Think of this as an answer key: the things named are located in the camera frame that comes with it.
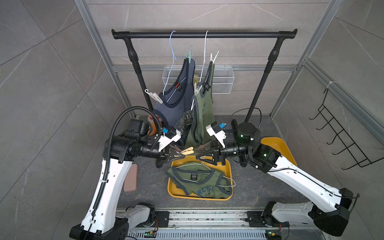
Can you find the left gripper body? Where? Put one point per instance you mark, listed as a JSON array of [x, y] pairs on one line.
[[163, 157]]

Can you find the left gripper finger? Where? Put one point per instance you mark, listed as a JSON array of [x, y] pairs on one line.
[[175, 157], [175, 148]]

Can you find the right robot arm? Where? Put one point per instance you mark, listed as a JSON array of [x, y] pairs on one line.
[[328, 208]]

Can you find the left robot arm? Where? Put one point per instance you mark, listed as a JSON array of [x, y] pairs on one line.
[[101, 221]]

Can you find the black wall hook rack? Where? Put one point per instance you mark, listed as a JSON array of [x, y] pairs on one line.
[[349, 145]]

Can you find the green clothespin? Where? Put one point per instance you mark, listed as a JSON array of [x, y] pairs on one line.
[[189, 54]]

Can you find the white clothespin top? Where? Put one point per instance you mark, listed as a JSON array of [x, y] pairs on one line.
[[213, 59]]

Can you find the large yellow tray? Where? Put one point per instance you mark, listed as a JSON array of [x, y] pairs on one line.
[[177, 193]]

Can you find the white clothespin on rack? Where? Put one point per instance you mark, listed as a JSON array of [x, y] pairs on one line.
[[154, 96]]

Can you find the white wire mesh basket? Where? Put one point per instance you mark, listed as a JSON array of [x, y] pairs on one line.
[[223, 78]]

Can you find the orange toy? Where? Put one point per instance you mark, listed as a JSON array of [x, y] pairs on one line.
[[153, 128]]

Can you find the white clothespin middle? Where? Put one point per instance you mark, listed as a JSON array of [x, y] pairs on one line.
[[197, 88]]

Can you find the navy blue tank top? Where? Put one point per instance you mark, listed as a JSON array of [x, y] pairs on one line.
[[177, 100]]

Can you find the wooden clothespin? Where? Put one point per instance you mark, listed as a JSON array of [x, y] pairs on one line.
[[188, 151]]

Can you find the green tank top middle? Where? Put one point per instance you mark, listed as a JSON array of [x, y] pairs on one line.
[[203, 111]]

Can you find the green tank top printed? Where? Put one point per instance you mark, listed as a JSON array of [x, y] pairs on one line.
[[201, 182]]

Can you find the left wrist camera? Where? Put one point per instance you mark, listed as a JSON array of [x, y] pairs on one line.
[[168, 136]]

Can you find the light blue wire hanger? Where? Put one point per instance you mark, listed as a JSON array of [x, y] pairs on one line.
[[173, 61]]

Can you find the black clothes rack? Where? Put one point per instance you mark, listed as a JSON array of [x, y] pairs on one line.
[[279, 36]]

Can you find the small yellow bin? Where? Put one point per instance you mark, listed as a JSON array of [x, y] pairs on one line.
[[279, 145]]

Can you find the metal base rail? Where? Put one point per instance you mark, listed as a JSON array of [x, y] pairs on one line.
[[226, 224]]

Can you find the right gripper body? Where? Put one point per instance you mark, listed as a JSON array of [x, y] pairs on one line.
[[221, 154]]

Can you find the pink rectangular block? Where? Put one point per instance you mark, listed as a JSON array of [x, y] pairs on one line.
[[131, 180]]

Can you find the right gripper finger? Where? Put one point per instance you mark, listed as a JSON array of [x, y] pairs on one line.
[[206, 159], [205, 150]]

